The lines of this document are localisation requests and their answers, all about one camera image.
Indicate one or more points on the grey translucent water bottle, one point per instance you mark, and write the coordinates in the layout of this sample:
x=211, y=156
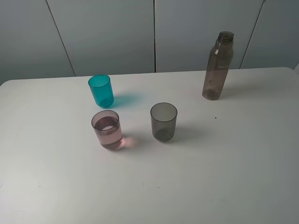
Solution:
x=219, y=61

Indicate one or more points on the grey translucent plastic cup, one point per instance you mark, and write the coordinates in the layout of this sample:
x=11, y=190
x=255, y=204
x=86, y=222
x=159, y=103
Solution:
x=163, y=121

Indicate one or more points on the pink translucent plastic cup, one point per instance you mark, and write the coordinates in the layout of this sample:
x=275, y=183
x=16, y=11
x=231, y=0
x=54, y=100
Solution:
x=106, y=125

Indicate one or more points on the teal translucent plastic cup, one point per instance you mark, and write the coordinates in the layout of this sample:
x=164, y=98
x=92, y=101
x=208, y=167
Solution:
x=101, y=88

